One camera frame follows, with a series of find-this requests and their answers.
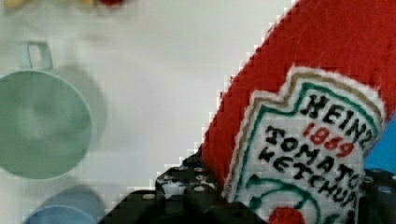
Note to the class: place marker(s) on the red plush strawberry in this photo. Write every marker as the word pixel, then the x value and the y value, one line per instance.
pixel 111 3

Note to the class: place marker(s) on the plush peeled banana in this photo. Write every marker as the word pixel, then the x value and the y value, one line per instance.
pixel 20 3

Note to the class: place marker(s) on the blue cup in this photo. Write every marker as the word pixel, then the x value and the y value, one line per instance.
pixel 78 205

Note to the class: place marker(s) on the green mug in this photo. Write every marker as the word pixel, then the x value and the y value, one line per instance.
pixel 50 117

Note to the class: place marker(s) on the blue oven door mat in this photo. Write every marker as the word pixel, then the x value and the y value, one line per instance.
pixel 383 156

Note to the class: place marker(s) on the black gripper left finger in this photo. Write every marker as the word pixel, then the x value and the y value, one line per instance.
pixel 184 194

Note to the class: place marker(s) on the red plush ketchup bottle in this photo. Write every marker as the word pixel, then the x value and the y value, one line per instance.
pixel 293 129

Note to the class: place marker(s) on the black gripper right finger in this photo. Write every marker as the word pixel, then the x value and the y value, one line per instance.
pixel 378 204

